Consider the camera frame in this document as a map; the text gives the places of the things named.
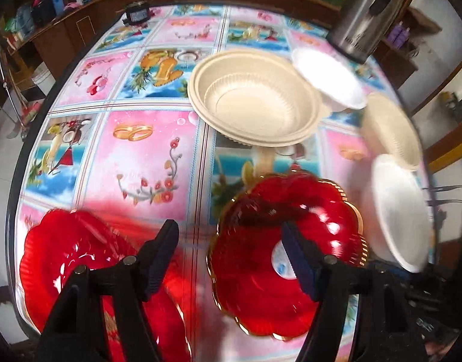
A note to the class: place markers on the black power adapter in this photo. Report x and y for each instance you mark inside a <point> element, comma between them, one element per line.
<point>137,13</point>

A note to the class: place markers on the red plastic plate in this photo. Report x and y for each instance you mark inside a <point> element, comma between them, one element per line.
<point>61,249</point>

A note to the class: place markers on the large beige ribbed bowl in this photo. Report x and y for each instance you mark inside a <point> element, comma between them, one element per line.
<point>253,101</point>

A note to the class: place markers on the beige paper bowl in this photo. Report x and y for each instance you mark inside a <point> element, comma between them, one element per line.
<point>396,128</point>

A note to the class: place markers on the printed floral tablecloth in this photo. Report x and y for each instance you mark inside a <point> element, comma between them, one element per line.
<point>148,166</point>

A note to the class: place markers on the black chair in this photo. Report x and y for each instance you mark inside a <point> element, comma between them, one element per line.
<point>447,267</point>

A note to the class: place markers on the red plate with gold rim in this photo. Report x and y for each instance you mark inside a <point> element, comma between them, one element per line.
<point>253,271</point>

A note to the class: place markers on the white foam plate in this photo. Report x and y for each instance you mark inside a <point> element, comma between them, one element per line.
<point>400,211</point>

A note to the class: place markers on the white foam bowl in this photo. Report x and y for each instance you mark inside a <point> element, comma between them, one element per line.
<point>328,79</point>

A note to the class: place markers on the black thermos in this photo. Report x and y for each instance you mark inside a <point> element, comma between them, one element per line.
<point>42,5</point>

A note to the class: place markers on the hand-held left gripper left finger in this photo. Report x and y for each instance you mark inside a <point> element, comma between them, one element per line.
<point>161,260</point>

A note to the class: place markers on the white bucket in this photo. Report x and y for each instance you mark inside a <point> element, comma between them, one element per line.
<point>41,77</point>

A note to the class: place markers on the blue water jug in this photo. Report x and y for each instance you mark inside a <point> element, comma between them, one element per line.
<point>23,20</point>

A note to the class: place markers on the pink cloth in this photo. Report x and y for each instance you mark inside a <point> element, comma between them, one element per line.
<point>71,6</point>

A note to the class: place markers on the stainless steel kettle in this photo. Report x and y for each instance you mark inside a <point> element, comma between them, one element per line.
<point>366,11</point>

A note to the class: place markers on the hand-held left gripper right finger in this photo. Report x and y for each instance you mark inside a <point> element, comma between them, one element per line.
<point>299,264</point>

